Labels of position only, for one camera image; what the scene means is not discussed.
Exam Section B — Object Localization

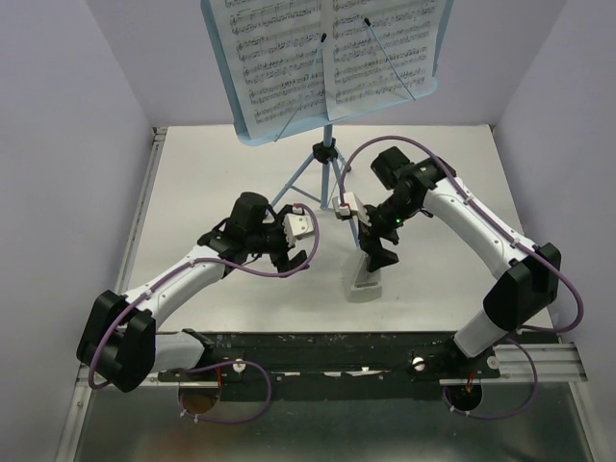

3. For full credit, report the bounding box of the sheet music page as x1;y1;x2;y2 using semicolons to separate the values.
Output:
201;1;327;143
322;1;447;120

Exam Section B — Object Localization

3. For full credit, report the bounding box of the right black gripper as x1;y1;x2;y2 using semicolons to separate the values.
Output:
353;193;418;272

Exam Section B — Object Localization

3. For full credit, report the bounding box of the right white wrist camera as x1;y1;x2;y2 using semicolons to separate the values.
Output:
332;192;371;226

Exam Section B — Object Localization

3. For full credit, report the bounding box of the light blue music stand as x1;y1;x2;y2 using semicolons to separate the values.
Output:
199;0;456;251

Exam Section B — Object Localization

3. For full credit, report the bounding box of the grey metronome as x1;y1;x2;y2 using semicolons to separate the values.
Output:
342;248;383;303

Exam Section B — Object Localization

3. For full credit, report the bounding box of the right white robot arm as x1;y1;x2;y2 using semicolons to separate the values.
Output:
358;147;561;377

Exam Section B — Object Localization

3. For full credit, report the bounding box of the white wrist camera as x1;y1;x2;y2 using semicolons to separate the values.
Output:
282;205;315;246
332;192;371;226

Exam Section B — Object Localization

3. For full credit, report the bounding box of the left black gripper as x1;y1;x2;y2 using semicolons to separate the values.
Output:
246;205;310;277

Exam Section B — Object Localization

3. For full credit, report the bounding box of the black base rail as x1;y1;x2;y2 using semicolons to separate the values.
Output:
158;331;500;402

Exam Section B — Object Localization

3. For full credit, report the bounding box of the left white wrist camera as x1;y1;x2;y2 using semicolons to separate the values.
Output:
282;205;315;246

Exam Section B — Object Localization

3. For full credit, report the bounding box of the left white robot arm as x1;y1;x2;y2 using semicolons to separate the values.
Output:
76;192;320;392

